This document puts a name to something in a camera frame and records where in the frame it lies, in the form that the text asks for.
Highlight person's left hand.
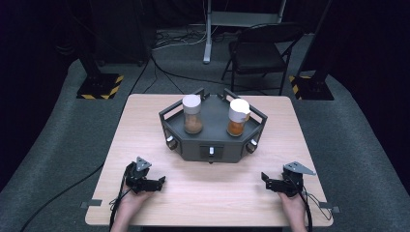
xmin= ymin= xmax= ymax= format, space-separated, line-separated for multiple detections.
xmin=116 ymin=188 xmax=157 ymax=217

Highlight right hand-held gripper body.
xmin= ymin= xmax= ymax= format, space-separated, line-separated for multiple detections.
xmin=279 ymin=160 xmax=317 ymax=198

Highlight thin black floor cable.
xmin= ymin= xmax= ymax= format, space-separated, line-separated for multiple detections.
xmin=129 ymin=52 xmax=269 ymax=96

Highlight black cabinet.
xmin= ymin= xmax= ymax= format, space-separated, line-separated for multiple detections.
xmin=91 ymin=0 xmax=158 ymax=66

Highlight thick black floor cable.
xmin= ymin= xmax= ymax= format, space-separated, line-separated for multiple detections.
xmin=18 ymin=162 xmax=105 ymax=232

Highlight grey tape strip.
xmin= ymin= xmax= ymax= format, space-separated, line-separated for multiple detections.
xmin=322 ymin=203 xmax=341 ymax=214
xmin=80 ymin=198 xmax=103 ymax=209

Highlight black corner rack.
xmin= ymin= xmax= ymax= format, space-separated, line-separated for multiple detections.
xmin=158 ymin=87 xmax=269 ymax=164

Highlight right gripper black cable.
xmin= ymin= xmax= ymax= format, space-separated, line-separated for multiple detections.
xmin=289 ymin=177 xmax=334 ymax=232

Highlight person's right hand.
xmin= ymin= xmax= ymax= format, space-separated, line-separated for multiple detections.
xmin=278 ymin=191 xmax=308 ymax=218

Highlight spice jar white spout lid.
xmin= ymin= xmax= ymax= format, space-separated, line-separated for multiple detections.
xmin=226 ymin=98 xmax=251 ymax=138

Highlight white floor cable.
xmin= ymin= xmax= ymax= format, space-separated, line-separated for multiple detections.
xmin=153 ymin=30 xmax=208 ymax=51

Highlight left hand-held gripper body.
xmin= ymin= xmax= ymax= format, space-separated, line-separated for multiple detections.
xmin=124 ymin=156 xmax=153 ymax=195

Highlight black stand striped base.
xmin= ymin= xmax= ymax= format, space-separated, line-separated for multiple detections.
xmin=288 ymin=0 xmax=336 ymax=102
xmin=75 ymin=0 xmax=125 ymax=101

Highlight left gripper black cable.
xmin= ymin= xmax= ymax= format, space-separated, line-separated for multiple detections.
xmin=108 ymin=173 xmax=133 ymax=232

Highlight grey metal stand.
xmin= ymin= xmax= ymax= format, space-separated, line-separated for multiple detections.
xmin=190 ymin=0 xmax=288 ymax=65

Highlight black folding chair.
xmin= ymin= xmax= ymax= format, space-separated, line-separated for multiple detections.
xmin=220 ymin=22 xmax=306 ymax=97

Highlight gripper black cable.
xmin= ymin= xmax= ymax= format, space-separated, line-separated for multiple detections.
xmin=108 ymin=173 xmax=133 ymax=232
xmin=289 ymin=177 xmax=334 ymax=232

